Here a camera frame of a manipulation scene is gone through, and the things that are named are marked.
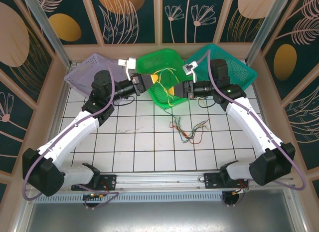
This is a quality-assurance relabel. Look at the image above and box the thin yellow wire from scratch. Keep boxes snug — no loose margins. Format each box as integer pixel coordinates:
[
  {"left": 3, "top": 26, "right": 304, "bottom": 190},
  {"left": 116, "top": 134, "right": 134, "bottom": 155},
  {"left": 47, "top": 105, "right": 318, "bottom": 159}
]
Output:
[
  {"left": 159, "top": 67, "right": 180, "bottom": 108},
  {"left": 152, "top": 67, "right": 180, "bottom": 108}
]

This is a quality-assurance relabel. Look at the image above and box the thin red wire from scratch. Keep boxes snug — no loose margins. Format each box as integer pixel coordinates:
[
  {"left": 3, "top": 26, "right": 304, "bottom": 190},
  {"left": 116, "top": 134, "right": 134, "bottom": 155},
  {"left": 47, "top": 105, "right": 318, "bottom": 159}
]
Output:
[
  {"left": 188, "top": 117, "right": 211, "bottom": 145},
  {"left": 169, "top": 119, "right": 190, "bottom": 139}
]

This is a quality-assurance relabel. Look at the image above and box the teal plastic basket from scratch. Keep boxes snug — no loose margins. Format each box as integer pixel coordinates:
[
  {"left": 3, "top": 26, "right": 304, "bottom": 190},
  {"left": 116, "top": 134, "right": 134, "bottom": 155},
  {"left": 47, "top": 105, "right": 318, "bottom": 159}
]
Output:
[{"left": 184, "top": 43, "right": 258, "bottom": 93}]

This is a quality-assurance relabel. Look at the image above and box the green plastic basket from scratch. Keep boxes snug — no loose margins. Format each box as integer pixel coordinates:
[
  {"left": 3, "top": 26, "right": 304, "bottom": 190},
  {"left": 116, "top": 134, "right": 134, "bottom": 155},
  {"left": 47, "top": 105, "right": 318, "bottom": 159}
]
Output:
[{"left": 135, "top": 48, "right": 195, "bottom": 110}]

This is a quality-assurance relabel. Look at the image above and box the lilac plastic basket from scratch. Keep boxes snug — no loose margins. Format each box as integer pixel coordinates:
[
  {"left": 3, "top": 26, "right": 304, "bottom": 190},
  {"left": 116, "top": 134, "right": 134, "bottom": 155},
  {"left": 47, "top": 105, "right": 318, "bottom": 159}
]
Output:
[{"left": 63, "top": 53, "right": 130, "bottom": 98}]

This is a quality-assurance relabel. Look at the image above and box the grey metal sheet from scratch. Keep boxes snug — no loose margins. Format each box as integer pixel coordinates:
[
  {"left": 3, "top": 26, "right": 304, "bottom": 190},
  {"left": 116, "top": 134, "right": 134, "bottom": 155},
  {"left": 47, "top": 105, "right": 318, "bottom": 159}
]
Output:
[{"left": 14, "top": 189, "right": 309, "bottom": 232}]

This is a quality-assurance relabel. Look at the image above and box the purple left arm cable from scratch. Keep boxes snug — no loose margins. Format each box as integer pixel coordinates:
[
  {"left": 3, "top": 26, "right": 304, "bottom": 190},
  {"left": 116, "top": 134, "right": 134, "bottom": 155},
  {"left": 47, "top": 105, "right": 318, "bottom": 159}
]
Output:
[{"left": 22, "top": 58, "right": 120, "bottom": 209}]

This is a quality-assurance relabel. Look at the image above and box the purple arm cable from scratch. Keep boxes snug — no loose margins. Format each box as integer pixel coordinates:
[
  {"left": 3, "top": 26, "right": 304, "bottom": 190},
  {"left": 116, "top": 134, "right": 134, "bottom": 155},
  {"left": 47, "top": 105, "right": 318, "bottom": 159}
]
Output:
[
  {"left": 22, "top": 58, "right": 120, "bottom": 209},
  {"left": 195, "top": 49, "right": 307, "bottom": 208}
]

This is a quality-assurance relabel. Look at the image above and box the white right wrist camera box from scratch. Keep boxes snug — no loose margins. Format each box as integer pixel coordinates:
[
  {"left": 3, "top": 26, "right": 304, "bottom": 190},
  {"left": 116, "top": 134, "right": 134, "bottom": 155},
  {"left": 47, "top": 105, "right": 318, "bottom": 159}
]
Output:
[{"left": 182, "top": 61, "right": 199, "bottom": 83}]

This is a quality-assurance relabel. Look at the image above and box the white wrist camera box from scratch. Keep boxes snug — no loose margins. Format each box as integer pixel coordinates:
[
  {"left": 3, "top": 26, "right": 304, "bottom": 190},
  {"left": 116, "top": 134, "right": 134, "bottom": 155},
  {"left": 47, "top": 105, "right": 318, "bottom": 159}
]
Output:
[
  {"left": 118, "top": 57, "right": 137, "bottom": 81},
  {"left": 182, "top": 61, "right": 199, "bottom": 83}
]

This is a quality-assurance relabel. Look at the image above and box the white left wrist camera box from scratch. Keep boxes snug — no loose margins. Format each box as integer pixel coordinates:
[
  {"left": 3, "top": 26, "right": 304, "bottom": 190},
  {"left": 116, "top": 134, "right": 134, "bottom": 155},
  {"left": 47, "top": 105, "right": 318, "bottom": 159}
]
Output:
[{"left": 118, "top": 57, "right": 137, "bottom": 81}]

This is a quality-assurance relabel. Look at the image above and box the thin black left gripper cable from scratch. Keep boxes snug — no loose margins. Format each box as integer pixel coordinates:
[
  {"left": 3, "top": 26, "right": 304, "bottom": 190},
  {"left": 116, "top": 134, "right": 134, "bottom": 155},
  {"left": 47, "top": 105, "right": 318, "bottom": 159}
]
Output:
[{"left": 114, "top": 95, "right": 136, "bottom": 107}]

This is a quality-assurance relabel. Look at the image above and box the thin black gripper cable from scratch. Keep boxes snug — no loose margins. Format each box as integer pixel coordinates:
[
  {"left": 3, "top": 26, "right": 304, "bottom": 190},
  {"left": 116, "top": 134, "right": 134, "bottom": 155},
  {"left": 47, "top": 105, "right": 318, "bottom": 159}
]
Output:
[
  {"left": 114, "top": 95, "right": 136, "bottom": 107},
  {"left": 198, "top": 96, "right": 218, "bottom": 110}
]

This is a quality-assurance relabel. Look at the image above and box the thin black right gripper cable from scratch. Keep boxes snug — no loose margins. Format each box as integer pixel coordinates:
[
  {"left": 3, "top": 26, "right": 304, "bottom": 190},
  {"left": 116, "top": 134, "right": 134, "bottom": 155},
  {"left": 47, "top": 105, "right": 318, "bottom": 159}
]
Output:
[{"left": 198, "top": 96, "right": 218, "bottom": 110}]

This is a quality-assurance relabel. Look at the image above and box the aluminium frame post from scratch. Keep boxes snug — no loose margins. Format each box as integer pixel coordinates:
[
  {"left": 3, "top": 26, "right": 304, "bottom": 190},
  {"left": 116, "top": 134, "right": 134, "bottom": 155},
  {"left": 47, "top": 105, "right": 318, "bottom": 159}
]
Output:
[
  {"left": 245, "top": 0, "right": 292, "bottom": 64},
  {"left": 20, "top": 0, "right": 73, "bottom": 68}
]

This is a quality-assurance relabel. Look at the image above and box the aluminium mounting rail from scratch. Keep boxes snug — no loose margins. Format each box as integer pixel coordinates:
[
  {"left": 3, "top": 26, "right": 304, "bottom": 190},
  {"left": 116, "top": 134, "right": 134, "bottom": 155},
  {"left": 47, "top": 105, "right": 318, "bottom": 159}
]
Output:
[{"left": 23, "top": 169, "right": 296, "bottom": 193}]

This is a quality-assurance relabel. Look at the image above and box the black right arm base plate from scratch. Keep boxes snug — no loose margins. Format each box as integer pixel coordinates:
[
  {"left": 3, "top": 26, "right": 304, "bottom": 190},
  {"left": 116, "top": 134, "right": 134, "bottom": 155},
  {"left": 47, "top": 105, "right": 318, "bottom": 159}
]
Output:
[{"left": 203, "top": 172, "right": 250, "bottom": 190}]

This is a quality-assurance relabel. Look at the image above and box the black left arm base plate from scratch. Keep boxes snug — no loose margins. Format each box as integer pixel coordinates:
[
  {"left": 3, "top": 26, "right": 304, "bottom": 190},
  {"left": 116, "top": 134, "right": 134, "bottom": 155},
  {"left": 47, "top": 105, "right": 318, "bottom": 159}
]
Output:
[{"left": 71, "top": 174, "right": 118, "bottom": 192}]

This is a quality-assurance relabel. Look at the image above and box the slotted grey cable duct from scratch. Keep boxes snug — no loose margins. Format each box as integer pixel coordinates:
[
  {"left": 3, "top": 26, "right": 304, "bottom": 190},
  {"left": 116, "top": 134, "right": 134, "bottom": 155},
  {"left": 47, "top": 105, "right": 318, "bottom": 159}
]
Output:
[{"left": 33, "top": 193, "right": 225, "bottom": 205}]

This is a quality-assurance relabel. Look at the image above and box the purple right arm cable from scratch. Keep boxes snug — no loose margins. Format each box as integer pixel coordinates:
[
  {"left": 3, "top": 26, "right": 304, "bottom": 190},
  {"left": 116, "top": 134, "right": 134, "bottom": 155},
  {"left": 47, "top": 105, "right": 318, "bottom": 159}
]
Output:
[{"left": 195, "top": 49, "right": 307, "bottom": 208}]

